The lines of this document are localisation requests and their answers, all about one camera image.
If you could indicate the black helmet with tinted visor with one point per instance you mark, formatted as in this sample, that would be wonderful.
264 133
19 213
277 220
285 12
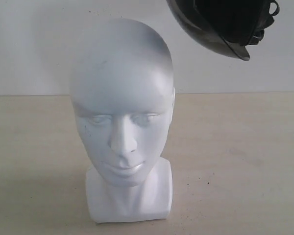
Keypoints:
225 27

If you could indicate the white mannequin head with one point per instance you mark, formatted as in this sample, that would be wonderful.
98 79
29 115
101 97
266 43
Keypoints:
123 96

